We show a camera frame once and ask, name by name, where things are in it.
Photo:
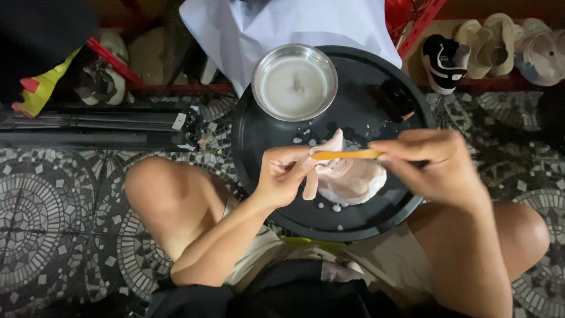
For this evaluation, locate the beige sandal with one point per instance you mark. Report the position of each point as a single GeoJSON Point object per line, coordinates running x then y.
{"type": "Point", "coordinates": [472, 44]}
{"type": "Point", "coordinates": [501, 42]}

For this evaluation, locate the steel bowl of cloudy water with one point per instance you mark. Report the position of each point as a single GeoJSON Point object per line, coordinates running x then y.
{"type": "Point", "coordinates": [293, 84]}

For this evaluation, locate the red shiny bag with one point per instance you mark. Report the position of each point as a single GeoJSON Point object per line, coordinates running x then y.
{"type": "Point", "coordinates": [397, 15]}

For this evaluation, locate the person's leg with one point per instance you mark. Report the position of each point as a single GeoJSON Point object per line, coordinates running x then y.
{"type": "Point", "coordinates": [172, 198]}
{"type": "Point", "coordinates": [521, 238]}

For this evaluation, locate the black and white sneaker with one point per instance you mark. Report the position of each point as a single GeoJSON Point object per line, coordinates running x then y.
{"type": "Point", "coordinates": [443, 64]}

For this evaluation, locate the person's left leg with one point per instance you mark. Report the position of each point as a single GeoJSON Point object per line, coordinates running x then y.
{"type": "Point", "coordinates": [172, 198]}

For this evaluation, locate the person's right leg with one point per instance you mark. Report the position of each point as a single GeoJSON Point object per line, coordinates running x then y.
{"type": "Point", "coordinates": [521, 238]}

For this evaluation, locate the yellow-green cloth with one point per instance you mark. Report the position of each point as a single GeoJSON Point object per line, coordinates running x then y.
{"type": "Point", "coordinates": [309, 241]}

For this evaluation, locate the round black tray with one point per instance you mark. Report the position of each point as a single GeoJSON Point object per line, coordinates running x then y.
{"type": "Point", "coordinates": [353, 110]}

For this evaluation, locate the scattered white clay crumbs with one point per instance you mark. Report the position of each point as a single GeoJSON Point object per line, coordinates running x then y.
{"type": "Point", "coordinates": [304, 137]}

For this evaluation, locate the black shirt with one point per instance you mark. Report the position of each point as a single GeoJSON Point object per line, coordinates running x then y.
{"type": "Point", "coordinates": [282, 291]}

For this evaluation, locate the person's right hand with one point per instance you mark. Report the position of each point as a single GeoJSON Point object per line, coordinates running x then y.
{"type": "Point", "coordinates": [441, 168]}

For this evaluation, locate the beige shorts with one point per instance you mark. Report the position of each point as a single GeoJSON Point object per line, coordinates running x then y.
{"type": "Point", "coordinates": [388, 265]}

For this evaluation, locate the white paper sheet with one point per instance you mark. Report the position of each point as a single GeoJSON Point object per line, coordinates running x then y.
{"type": "Point", "coordinates": [287, 26]}

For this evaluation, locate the person's left hand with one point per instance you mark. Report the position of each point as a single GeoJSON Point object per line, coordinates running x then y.
{"type": "Point", "coordinates": [278, 185]}

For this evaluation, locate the orange wooden modelling tool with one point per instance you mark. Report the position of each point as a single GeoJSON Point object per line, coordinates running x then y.
{"type": "Point", "coordinates": [348, 154]}

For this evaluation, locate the red metal shoe rack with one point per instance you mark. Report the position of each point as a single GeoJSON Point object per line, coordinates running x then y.
{"type": "Point", "coordinates": [185, 88]}

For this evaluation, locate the pale clay figure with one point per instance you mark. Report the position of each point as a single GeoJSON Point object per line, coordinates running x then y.
{"type": "Point", "coordinates": [353, 181]}

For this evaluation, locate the folded black tripod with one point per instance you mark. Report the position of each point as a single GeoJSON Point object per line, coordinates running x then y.
{"type": "Point", "coordinates": [88, 128]}

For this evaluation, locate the beige and grey sneaker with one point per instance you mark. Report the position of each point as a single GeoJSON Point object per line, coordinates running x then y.
{"type": "Point", "coordinates": [103, 79]}

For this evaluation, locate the pale lavender clog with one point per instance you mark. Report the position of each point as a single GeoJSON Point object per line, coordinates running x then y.
{"type": "Point", "coordinates": [543, 55]}

